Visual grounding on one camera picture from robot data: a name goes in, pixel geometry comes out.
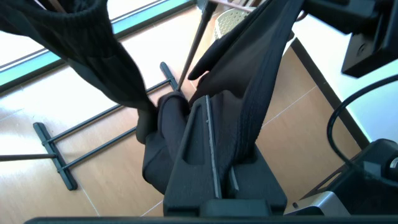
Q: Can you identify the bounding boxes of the black knitted garment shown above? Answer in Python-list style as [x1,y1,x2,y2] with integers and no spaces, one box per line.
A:
[0,0,158,144]

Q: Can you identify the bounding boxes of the black cable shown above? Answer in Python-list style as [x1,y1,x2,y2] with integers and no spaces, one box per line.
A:
[326,74,398,175]

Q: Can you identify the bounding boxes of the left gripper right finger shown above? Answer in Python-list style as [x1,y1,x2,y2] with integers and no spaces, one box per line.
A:
[228,146,287,215]

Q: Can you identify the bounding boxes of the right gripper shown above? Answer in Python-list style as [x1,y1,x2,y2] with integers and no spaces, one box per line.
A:
[303,0,398,78]

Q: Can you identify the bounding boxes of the black clothes rack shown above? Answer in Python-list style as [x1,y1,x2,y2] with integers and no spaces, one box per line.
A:
[0,0,218,191]

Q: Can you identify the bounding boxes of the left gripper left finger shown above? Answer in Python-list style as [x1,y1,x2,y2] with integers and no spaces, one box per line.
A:
[163,95,222,217]

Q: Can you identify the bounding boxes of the white laundry basket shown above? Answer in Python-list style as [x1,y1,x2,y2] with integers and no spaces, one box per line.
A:
[213,8,250,40]

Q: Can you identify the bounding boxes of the window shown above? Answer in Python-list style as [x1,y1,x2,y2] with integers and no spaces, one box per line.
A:
[0,0,200,94]

